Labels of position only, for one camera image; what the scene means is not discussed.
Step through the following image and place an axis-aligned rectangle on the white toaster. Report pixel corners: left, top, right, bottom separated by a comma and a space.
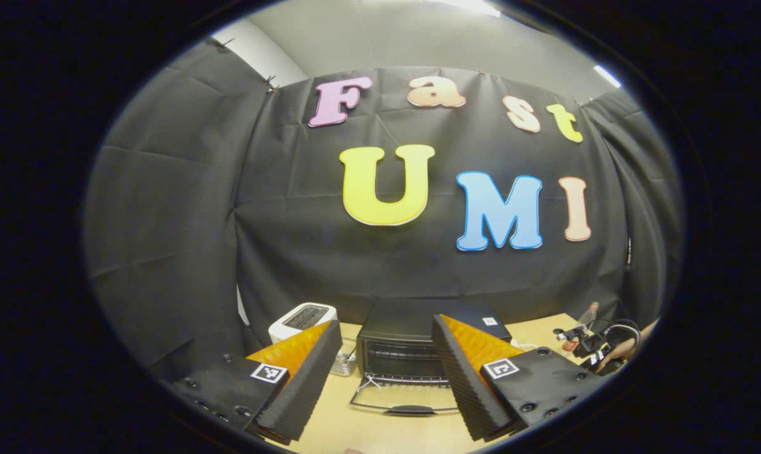
268, 303, 338, 344

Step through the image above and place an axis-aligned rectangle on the clear water bottle red label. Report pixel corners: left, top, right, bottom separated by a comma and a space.
561, 301, 601, 354

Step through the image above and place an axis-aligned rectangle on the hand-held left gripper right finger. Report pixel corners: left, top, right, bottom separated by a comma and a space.
432, 314, 605, 442

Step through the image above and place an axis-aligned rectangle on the black backdrop cloth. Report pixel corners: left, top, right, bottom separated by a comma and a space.
84, 38, 683, 379

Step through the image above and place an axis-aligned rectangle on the black electric oven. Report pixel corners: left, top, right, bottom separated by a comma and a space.
349, 298, 513, 417

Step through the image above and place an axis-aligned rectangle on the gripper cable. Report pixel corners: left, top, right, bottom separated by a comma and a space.
591, 318, 643, 361

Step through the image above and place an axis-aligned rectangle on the clear glass container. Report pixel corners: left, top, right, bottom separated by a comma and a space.
330, 340, 359, 377

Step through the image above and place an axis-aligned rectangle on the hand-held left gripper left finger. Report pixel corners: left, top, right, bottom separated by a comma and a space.
175, 320, 344, 442

